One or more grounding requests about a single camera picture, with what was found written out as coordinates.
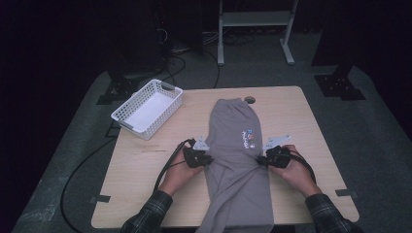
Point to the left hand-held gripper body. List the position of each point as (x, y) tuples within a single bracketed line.
[(194, 158)]

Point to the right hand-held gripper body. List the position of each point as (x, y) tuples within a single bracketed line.
[(278, 158)]

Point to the grey pants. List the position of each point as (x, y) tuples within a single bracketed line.
[(233, 181)]

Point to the white plastic basket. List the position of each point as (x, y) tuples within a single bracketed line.
[(149, 110)]

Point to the person's left hand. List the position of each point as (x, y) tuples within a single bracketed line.
[(178, 174)]

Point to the person's right hand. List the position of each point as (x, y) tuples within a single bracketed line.
[(299, 179)]

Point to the dark tape strip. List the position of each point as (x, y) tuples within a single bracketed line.
[(346, 193), (100, 198)]

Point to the dark equipment rack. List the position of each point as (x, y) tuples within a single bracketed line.
[(139, 39)]

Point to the black stand with base plate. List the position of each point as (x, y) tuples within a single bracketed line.
[(338, 85), (121, 87)]

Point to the white metal stand frame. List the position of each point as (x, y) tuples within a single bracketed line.
[(256, 18)]

